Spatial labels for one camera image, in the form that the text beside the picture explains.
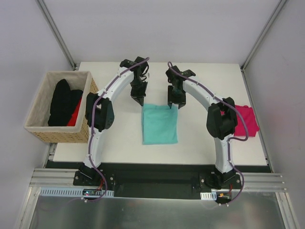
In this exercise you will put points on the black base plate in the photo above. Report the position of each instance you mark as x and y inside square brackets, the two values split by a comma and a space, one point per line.
[157, 180]

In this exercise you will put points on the black garment in basket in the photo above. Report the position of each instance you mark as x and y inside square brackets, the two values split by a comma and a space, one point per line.
[63, 103]

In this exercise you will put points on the right aluminium corner post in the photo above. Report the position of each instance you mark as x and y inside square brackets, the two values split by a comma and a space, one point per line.
[264, 32]

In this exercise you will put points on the white cable duct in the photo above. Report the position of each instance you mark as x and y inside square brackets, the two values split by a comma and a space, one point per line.
[208, 195]
[75, 192]

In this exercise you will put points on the left aluminium corner post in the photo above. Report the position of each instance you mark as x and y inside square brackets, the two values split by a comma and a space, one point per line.
[56, 33]

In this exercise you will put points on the aluminium rail frame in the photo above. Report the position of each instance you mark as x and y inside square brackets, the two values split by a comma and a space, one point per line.
[51, 177]

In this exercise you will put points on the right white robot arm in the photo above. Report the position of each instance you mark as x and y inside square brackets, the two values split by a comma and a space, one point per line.
[221, 120]

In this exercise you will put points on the wicker laundry basket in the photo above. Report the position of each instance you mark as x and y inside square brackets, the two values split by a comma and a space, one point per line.
[37, 120]

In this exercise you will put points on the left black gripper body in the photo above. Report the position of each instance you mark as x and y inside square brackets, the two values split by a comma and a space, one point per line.
[138, 94]

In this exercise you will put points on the teal t-shirt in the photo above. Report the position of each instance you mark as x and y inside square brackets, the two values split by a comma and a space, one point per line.
[159, 124]

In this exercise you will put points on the red garment in basket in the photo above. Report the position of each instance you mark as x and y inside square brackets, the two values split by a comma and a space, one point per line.
[73, 119]

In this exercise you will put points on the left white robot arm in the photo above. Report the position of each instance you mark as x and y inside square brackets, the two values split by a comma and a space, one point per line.
[99, 106]

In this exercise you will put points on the right white cable duct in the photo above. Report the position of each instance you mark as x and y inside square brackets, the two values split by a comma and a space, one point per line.
[208, 195]

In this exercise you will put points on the pink folded t-shirt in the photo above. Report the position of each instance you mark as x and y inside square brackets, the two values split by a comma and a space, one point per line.
[247, 114]

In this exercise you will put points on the left white cable duct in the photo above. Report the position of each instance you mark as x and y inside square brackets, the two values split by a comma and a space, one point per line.
[75, 192]

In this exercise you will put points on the aluminium corner post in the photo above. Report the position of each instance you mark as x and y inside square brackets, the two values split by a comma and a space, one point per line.
[264, 32]
[56, 33]

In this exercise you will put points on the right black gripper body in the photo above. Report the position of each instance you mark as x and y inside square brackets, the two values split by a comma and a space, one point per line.
[176, 99]

